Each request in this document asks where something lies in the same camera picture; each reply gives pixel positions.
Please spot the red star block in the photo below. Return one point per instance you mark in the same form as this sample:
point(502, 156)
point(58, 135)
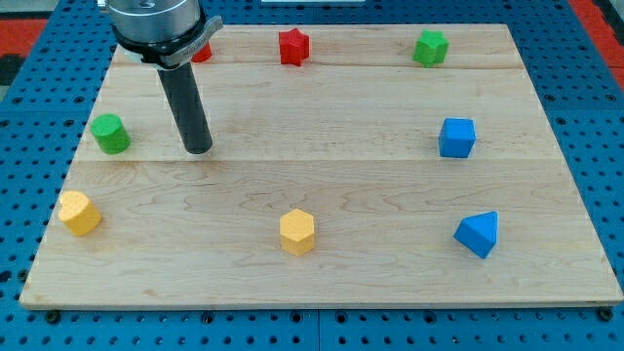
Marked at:
point(294, 46)

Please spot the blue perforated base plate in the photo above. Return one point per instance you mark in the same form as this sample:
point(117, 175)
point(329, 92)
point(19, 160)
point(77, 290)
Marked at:
point(54, 55)

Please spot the blue triangular prism block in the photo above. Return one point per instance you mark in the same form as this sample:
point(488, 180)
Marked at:
point(478, 233)

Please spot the green star block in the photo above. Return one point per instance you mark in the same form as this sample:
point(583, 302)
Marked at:
point(430, 48)

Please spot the light wooden board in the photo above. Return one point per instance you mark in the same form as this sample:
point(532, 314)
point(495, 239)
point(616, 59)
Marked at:
point(350, 137)

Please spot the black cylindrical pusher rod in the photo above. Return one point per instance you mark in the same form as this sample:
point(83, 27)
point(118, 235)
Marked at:
point(183, 96)

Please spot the yellow heart block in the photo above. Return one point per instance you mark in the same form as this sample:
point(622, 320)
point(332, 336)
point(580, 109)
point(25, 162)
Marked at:
point(78, 213)

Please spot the small red block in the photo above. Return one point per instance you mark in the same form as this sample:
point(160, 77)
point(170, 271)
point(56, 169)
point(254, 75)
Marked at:
point(203, 55)

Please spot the green cylinder block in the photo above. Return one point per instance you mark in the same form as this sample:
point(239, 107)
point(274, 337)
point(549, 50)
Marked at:
point(110, 133)

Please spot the yellow hexagon block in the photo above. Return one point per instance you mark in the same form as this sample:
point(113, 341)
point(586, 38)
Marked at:
point(297, 232)

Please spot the blue cube block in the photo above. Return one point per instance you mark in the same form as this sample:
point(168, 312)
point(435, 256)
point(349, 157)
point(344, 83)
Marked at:
point(457, 138)

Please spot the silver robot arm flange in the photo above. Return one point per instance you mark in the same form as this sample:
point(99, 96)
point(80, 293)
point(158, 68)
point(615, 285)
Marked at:
point(163, 33)

